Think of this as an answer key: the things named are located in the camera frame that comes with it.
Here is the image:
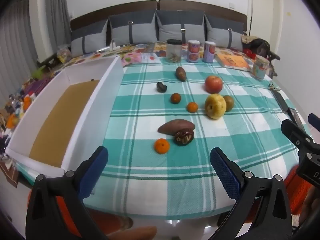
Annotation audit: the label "dark brown sweet potato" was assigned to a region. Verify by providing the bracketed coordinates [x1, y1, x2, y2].
[175, 66, 187, 82]

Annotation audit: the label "dark wooden stool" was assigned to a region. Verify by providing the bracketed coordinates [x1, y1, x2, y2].
[37, 55, 60, 68]

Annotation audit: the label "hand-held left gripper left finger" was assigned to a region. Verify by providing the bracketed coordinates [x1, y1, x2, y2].
[26, 146, 109, 240]

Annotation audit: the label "white door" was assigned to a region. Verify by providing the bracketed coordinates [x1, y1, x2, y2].
[250, 0, 288, 53]

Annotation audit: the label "long black flat device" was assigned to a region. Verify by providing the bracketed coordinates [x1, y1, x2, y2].
[272, 90, 290, 113]

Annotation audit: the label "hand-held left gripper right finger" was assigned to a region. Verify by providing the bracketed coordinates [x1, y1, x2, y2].
[210, 147, 293, 240]

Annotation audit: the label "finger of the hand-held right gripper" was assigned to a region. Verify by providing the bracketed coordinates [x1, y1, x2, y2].
[308, 113, 320, 130]
[281, 119, 316, 155]

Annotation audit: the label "white card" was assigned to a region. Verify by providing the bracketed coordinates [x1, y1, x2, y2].
[141, 53, 158, 63]

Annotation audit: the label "reddish sweet potato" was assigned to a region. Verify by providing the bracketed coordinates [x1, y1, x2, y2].
[157, 119, 196, 135]

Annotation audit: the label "yellow apple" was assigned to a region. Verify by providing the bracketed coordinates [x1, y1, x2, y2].
[205, 93, 227, 120]

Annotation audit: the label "green checked cloth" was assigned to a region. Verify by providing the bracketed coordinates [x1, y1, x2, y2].
[80, 61, 313, 217]

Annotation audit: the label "black bag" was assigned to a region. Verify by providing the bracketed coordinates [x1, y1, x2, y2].
[246, 38, 280, 60]

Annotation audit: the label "orange labelled canister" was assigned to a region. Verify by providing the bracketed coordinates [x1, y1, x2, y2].
[202, 41, 216, 63]
[187, 40, 201, 63]

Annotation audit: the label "clear jar with black lid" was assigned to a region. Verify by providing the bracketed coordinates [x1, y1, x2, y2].
[166, 39, 183, 63]

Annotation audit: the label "red apple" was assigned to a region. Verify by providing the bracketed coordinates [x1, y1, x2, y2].
[204, 75, 223, 94]

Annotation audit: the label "orange book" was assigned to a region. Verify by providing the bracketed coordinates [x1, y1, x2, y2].
[215, 52, 251, 72]

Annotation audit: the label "white cardboard box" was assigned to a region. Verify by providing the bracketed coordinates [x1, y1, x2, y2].
[5, 55, 124, 178]

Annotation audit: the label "clear plastic snack bag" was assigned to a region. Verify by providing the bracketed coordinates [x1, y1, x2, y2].
[57, 48, 72, 63]

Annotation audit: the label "purple folders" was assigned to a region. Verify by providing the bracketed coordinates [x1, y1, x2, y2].
[22, 77, 54, 95]

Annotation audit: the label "floral bedspread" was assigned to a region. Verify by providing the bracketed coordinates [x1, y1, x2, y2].
[47, 41, 253, 77]

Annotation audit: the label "grey pillow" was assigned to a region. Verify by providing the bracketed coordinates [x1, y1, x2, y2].
[108, 12, 156, 47]
[204, 14, 244, 52]
[155, 10, 206, 44]
[71, 20, 108, 57]

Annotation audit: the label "person's right forearm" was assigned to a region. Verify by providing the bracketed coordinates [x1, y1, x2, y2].
[301, 187, 320, 228]

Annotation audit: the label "cracked dark mangosteen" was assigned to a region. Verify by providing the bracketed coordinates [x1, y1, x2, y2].
[174, 128, 195, 146]

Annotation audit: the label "green-brown round fruit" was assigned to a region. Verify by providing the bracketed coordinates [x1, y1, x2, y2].
[223, 95, 235, 112]

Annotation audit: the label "green cushion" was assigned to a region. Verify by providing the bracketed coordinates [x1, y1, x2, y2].
[31, 67, 48, 78]

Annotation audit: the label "thin cable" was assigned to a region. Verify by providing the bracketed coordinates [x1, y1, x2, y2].
[114, 44, 138, 54]

